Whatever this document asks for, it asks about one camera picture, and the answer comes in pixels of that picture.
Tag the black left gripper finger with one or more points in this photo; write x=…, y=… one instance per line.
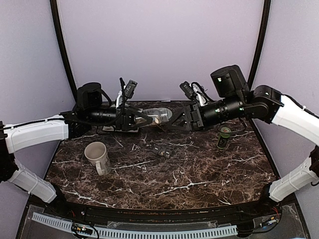
x=139, y=116
x=135, y=125

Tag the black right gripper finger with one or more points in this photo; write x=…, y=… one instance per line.
x=181, y=125
x=181, y=117

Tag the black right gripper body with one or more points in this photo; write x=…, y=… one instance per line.
x=195, y=108

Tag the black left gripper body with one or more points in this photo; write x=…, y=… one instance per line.
x=120, y=118

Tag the clear bottle yellow capsules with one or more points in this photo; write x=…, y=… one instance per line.
x=159, y=115

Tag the clear weekly pill organizer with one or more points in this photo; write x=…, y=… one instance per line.
x=162, y=151

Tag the green lid pill bottle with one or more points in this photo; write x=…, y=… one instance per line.
x=224, y=135

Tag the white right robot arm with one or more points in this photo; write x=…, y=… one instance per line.
x=263, y=103

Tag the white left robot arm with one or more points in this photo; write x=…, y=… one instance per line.
x=93, y=108

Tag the square floral ceramic plate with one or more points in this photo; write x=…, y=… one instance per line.
x=113, y=129

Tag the beige ceramic mug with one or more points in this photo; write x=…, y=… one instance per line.
x=96, y=153

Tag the white slotted cable duct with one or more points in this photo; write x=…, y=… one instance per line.
x=117, y=230

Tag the black front rail base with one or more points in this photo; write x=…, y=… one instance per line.
x=284, y=221

